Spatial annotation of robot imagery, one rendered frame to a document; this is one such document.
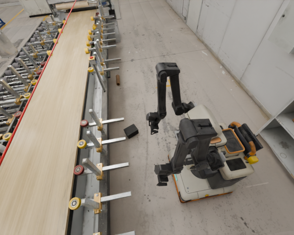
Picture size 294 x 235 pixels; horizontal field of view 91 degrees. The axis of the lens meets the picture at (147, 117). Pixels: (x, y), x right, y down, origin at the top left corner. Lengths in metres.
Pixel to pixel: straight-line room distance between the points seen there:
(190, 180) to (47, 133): 1.64
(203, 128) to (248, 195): 1.88
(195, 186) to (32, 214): 1.51
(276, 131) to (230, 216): 1.44
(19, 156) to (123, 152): 1.25
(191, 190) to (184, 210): 0.34
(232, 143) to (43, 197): 1.60
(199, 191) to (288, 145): 1.52
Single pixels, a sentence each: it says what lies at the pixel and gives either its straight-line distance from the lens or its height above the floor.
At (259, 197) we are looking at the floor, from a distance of 2.47.
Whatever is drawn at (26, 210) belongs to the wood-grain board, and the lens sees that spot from 1.54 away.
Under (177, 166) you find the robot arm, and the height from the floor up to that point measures 1.28.
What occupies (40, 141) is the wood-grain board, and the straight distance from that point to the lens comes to 1.77.
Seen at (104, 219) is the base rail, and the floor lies 0.70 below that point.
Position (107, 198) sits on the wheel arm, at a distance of 1.33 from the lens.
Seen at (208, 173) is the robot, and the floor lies 0.75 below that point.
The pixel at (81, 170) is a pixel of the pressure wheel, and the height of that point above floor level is 0.91.
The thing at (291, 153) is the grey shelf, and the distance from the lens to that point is 2.80.
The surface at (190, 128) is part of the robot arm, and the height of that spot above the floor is 1.63.
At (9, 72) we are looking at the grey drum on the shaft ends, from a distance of 3.30.
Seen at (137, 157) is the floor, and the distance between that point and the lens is 2.28.
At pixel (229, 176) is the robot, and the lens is 1.48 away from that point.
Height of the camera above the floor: 2.10
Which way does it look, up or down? 52 degrees down
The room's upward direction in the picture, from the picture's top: 6 degrees counter-clockwise
